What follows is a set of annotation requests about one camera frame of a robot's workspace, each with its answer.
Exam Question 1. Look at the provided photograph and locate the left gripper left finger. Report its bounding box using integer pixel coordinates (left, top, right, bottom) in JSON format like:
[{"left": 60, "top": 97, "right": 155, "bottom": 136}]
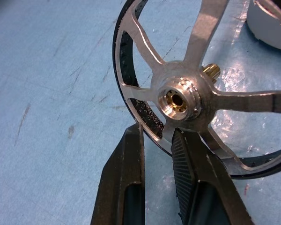
[{"left": 90, "top": 122, "right": 146, "bottom": 225}]

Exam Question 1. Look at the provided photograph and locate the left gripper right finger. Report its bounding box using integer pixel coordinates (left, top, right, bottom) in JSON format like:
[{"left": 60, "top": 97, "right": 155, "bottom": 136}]
[{"left": 170, "top": 127, "right": 255, "bottom": 225}]

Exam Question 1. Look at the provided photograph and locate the small silver disc part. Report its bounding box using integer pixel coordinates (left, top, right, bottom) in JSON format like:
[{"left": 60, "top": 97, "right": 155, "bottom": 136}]
[{"left": 111, "top": 0, "right": 281, "bottom": 180}]

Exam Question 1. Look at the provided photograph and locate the blue plastic table cover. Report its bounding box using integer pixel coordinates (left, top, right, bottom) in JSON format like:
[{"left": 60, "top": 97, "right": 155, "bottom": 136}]
[{"left": 0, "top": 0, "right": 281, "bottom": 225}]

